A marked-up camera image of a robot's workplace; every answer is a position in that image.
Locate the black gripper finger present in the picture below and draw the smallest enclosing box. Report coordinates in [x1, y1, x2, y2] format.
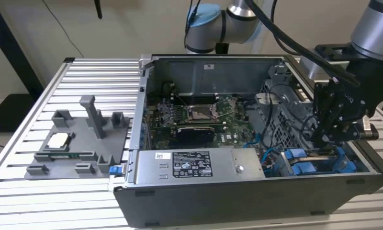
[329, 94, 354, 142]
[313, 80, 335, 150]

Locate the grey metal disk bay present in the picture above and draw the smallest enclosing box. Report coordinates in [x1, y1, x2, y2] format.
[247, 79, 358, 178]

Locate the green motherboard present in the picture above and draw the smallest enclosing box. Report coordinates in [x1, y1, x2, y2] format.
[146, 94, 259, 150]

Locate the metal socket cover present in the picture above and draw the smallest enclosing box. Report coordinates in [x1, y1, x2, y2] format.
[215, 99, 238, 117]

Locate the CPU socket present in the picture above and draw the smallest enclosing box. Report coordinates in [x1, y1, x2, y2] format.
[186, 105, 218, 120]

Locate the silver power supply unit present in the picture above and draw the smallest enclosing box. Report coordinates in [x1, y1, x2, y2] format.
[134, 148, 265, 185]

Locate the thin metal locking lever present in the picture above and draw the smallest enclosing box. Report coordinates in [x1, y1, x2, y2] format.
[174, 92, 190, 106]

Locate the black open PC case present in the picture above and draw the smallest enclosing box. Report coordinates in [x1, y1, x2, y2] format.
[113, 53, 383, 228]

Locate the grey parts rack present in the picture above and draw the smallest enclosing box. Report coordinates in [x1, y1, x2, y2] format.
[24, 95, 133, 180]

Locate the black antenna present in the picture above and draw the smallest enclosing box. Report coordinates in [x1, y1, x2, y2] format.
[93, 0, 104, 19]

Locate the green RAM stick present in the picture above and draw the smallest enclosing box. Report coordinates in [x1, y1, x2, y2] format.
[48, 153, 93, 160]

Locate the silver CPU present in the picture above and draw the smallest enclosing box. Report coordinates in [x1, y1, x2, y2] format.
[48, 133, 72, 149]

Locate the black desk leg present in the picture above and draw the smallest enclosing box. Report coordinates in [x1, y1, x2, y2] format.
[0, 0, 48, 132]

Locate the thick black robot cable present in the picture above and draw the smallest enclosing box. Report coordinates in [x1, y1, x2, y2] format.
[245, 0, 362, 87]

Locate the long black wire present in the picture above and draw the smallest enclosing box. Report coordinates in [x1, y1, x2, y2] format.
[261, 83, 294, 144]

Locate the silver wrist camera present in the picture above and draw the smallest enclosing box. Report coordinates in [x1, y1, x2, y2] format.
[299, 55, 331, 80]

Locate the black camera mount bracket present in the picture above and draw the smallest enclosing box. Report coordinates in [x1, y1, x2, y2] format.
[315, 44, 355, 62]

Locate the thin blue wire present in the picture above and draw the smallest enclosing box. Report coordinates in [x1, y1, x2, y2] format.
[245, 140, 277, 147]
[262, 148, 287, 173]

